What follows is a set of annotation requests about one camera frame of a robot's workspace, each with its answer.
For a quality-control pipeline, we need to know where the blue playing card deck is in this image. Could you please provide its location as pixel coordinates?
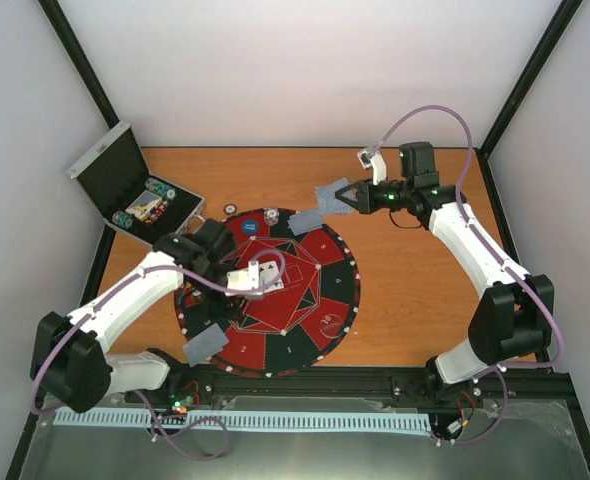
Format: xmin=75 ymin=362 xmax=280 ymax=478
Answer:
xmin=315 ymin=178 xmax=349 ymax=218

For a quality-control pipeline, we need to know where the dealt card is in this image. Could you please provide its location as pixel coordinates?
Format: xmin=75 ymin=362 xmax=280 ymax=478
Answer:
xmin=183 ymin=324 xmax=229 ymax=367
xmin=288 ymin=208 xmax=324 ymax=235

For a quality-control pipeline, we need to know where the blue orange ten chip stack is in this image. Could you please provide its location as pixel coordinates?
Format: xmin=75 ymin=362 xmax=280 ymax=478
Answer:
xmin=264 ymin=208 xmax=280 ymax=226

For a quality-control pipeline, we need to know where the blue small blind button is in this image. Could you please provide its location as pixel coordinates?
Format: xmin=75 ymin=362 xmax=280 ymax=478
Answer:
xmin=241 ymin=219 xmax=259 ymax=235

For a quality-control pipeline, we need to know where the single hundred chip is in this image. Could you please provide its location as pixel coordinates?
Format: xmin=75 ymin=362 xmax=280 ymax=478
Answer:
xmin=224 ymin=203 xmax=237 ymax=215

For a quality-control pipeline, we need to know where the clear dealer button disc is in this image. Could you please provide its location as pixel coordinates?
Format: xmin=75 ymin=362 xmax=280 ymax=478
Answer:
xmin=319 ymin=313 xmax=344 ymax=339

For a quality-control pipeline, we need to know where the clubs face-up card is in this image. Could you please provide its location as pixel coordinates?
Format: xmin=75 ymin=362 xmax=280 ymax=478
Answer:
xmin=259 ymin=261 xmax=284 ymax=295

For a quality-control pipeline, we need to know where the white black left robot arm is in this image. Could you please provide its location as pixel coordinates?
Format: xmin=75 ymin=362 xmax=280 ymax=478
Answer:
xmin=29 ymin=219 xmax=260 ymax=415

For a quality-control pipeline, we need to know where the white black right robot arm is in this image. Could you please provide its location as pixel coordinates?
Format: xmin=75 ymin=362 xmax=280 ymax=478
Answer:
xmin=335 ymin=142 xmax=558 ymax=404

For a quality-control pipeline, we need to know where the round red black poker mat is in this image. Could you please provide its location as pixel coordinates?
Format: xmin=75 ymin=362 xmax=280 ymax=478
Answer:
xmin=174 ymin=208 xmax=361 ymax=378

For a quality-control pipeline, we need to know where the red dice row in case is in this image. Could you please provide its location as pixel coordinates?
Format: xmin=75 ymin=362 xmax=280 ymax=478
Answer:
xmin=144 ymin=203 xmax=168 ymax=225

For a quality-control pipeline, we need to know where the card box in case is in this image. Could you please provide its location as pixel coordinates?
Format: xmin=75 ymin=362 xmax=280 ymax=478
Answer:
xmin=125 ymin=190 xmax=163 ymax=222

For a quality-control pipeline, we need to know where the poker chip row in case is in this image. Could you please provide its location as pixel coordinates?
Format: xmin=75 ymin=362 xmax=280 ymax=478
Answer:
xmin=145 ymin=177 xmax=177 ymax=201

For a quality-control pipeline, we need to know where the aluminium poker chip case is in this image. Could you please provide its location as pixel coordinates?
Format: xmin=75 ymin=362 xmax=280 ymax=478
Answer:
xmin=67 ymin=122 xmax=206 ymax=245

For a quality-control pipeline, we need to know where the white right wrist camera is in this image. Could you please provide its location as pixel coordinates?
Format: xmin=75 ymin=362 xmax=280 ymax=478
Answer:
xmin=357 ymin=147 xmax=387 ymax=185

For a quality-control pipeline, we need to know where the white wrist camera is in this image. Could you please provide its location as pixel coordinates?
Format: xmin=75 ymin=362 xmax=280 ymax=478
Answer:
xmin=225 ymin=260 xmax=264 ymax=299
xmin=357 ymin=147 xmax=387 ymax=185

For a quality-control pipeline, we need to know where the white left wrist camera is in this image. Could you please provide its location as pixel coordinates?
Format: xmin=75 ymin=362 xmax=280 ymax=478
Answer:
xmin=225 ymin=260 xmax=264 ymax=299

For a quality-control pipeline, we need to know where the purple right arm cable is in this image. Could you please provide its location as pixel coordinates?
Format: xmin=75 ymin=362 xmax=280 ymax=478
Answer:
xmin=369 ymin=104 xmax=566 ymax=446

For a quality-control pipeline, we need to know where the light blue slotted cable duct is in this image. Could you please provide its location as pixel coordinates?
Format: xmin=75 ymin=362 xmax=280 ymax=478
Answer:
xmin=53 ymin=407 xmax=431 ymax=435

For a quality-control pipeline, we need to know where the black frame rail front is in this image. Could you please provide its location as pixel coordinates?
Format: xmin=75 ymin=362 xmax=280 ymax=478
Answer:
xmin=39 ymin=364 xmax=576 ymax=406

